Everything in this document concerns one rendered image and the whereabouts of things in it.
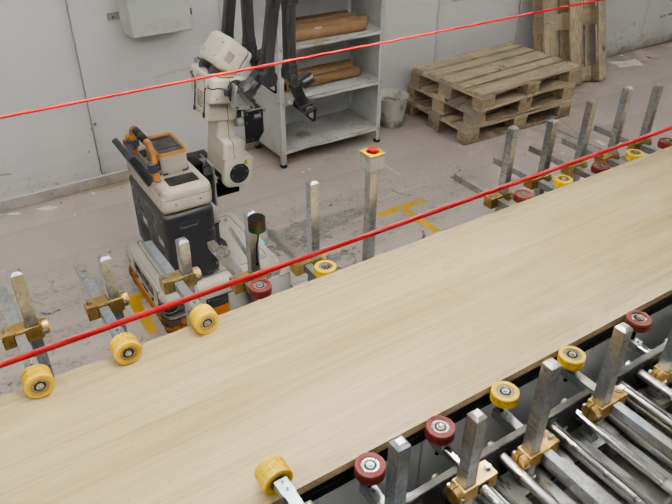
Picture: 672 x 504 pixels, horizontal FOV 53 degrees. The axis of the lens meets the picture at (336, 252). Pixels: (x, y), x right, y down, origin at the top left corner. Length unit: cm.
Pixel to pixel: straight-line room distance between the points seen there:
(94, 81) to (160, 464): 338
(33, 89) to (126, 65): 61
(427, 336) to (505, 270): 48
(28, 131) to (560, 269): 348
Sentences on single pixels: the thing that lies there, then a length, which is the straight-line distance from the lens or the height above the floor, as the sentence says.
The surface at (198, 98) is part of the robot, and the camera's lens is 337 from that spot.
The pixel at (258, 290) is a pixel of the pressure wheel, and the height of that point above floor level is 91.
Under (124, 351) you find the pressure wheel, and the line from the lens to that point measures 208.
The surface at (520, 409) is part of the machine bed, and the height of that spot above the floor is 69.
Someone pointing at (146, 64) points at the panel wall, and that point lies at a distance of 489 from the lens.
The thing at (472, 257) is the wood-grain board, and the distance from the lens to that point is 252.
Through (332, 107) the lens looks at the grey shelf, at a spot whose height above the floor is 18.
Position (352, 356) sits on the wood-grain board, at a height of 90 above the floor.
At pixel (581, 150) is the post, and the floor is 92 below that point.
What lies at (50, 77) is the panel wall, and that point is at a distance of 474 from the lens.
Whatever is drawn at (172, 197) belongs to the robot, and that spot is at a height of 78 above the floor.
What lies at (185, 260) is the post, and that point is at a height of 103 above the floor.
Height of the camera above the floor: 229
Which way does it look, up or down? 34 degrees down
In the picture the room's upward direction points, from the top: straight up
